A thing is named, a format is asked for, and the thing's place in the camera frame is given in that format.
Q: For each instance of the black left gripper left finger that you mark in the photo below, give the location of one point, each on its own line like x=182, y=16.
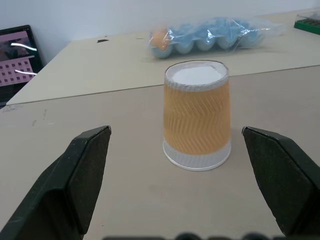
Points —
x=62, y=185

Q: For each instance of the black monitor with pink screen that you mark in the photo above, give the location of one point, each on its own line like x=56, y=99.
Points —
x=15, y=62

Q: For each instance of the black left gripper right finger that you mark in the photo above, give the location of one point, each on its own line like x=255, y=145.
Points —
x=282, y=180

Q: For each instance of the orange ribbed paper cup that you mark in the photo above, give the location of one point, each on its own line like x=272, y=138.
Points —
x=196, y=117

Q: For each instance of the green box with clear lid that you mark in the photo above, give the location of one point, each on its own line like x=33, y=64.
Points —
x=308, y=20

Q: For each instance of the orange ball in plastic bag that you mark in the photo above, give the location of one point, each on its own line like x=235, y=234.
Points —
x=160, y=40

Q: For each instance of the blue egg tray in plastic bag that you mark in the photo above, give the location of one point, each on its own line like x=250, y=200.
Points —
x=212, y=37

